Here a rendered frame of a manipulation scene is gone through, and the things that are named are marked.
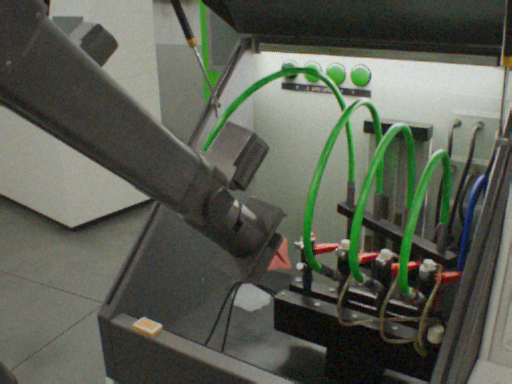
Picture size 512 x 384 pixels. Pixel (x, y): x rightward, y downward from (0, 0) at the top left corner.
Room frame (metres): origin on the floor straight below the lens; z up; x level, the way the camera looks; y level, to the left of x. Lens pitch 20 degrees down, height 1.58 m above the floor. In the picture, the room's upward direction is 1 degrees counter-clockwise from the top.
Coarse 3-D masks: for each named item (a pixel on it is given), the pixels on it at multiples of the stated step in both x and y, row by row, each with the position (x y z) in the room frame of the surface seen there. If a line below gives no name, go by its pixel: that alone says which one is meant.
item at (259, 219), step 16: (240, 208) 0.61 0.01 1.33; (256, 208) 0.67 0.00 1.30; (272, 208) 0.65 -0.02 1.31; (240, 224) 0.61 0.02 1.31; (256, 224) 0.62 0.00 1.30; (272, 224) 0.64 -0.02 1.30; (224, 240) 0.60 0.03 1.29; (240, 240) 0.60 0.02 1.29; (256, 240) 0.62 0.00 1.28; (224, 256) 0.64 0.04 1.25; (240, 256) 0.62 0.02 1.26; (256, 256) 0.61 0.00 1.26; (240, 272) 0.61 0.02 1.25
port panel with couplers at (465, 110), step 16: (464, 96) 1.11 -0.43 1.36; (480, 96) 1.09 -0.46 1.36; (448, 112) 1.13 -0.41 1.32; (464, 112) 1.11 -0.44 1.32; (480, 112) 1.09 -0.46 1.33; (496, 112) 1.07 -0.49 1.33; (448, 128) 1.13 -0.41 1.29; (464, 128) 1.11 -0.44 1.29; (480, 128) 1.07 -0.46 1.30; (496, 128) 1.06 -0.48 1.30; (464, 144) 1.11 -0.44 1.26; (480, 144) 1.09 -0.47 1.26; (464, 160) 1.10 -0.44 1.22; (480, 160) 1.08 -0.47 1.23; (464, 208) 1.10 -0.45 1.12; (480, 208) 1.08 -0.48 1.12
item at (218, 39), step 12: (204, 12) 4.11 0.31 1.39; (204, 24) 4.12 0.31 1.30; (216, 24) 4.05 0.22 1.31; (204, 36) 4.12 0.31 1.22; (216, 36) 4.05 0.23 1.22; (228, 36) 3.99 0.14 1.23; (240, 36) 3.94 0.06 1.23; (204, 48) 4.12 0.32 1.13; (216, 48) 4.05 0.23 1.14; (228, 48) 4.00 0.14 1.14; (204, 60) 4.13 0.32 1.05; (216, 60) 4.06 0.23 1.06; (216, 72) 4.07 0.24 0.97; (204, 84) 4.13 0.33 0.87; (204, 96) 4.13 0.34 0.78
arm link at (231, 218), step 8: (232, 184) 0.61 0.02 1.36; (232, 208) 0.60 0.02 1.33; (232, 216) 0.59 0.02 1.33; (192, 224) 0.58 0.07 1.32; (208, 224) 0.58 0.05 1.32; (224, 224) 0.59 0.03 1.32; (232, 224) 0.59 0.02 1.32; (200, 232) 0.59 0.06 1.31; (208, 232) 0.59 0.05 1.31; (216, 232) 0.59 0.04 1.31; (224, 232) 0.59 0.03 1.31
